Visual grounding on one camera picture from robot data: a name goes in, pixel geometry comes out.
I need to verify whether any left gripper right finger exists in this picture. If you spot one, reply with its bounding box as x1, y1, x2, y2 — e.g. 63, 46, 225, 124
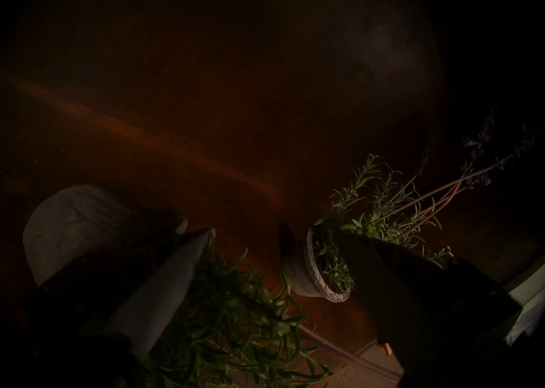
336, 227, 454, 377

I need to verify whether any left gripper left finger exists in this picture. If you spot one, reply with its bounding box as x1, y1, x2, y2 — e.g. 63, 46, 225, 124
106, 227, 216, 362

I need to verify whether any fake lavender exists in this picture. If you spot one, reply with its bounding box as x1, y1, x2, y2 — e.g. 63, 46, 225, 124
23, 185, 335, 388
281, 106, 539, 303

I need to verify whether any dark wooden shelf cabinet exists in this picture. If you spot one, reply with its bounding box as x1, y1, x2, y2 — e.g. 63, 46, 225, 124
0, 0, 545, 388

